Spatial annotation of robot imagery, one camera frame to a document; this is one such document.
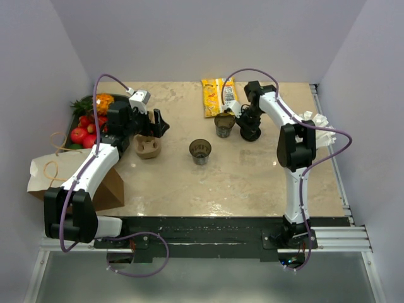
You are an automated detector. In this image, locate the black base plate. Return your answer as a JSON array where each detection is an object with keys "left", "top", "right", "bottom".
[{"left": 93, "top": 216, "right": 352, "bottom": 264}]

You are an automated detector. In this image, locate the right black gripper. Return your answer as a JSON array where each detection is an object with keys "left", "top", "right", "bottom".
[{"left": 234, "top": 107, "right": 264, "bottom": 138}]

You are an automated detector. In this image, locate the red apple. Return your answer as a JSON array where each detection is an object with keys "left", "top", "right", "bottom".
[
  {"left": 82, "top": 134, "right": 97, "bottom": 148},
  {"left": 70, "top": 127, "right": 89, "bottom": 145}
]

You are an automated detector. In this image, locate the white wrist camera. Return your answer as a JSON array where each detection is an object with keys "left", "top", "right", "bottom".
[
  {"left": 222, "top": 100, "right": 242, "bottom": 118},
  {"left": 126, "top": 88, "right": 151, "bottom": 114}
]

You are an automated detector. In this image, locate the green lime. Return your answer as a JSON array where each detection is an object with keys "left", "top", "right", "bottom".
[{"left": 68, "top": 143, "right": 83, "bottom": 150}]

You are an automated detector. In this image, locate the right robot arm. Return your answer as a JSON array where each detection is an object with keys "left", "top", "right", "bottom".
[{"left": 235, "top": 81, "right": 316, "bottom": 248}]

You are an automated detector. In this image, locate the aluminium frame rail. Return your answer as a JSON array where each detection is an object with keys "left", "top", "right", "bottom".
[{"left": 40, "top": 226, "right": 372, "bottom": 256}]

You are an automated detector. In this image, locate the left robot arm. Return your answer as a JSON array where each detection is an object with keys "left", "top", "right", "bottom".
[{"left": 44, "top": 102, "right": 170, "bottom": 247}]

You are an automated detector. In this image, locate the small red fruits cluster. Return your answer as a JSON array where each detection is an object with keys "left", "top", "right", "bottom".
[{"left": 78, "top": 116, "right": 107, "bottom": 134}]

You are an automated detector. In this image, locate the orange toy pineapple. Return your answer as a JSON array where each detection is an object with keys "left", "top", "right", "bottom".
[{"left": 95, "top": 93, "right": 115, "bottom": 116}]

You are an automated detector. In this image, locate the black fruit tray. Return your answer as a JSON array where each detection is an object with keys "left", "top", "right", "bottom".
[{"left": 65, "top": 94, "right": 131, "bottom": 155}]

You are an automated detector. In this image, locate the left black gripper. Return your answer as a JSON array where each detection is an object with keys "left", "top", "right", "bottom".
[{"left": 124, "top": 104, "right": 169, "bottom": 138}]

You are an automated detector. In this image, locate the yellow snack bag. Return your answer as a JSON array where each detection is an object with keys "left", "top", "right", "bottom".
[{"left": 201, "top": 78, "right": 238, "bottom": 118}]

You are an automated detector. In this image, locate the dark coffee cup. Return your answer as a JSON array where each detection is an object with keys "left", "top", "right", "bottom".
[
  {"left": 214, "top": 113, "right": 235, "bottom": 138},
  {"left": 189, "top": 139, "right": 212, "bottom": 165}
]

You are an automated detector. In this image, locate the black cup lid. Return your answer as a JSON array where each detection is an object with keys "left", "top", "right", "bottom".
[{"left": 240, "top": 128, "right": 261, "bottom": 142}]

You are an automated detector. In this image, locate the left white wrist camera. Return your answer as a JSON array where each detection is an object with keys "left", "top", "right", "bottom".
[{"left": 126, "top": 88, "right": 151, "bottom": 114}]

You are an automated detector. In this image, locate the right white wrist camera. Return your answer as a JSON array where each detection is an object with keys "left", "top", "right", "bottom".
[{"left": 222, "top": 100, "right": 242, "bottom": 118}]

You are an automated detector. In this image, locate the cardboard cup carrier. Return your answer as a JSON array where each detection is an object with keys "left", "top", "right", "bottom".
[{"left": 134, "top": 134, "right": 162, "bottom": 160}]

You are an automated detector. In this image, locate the brown paper bag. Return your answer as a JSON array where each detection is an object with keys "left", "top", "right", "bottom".
[{"left": 27, "top": 146, "right": 124, "bottom": 211}]

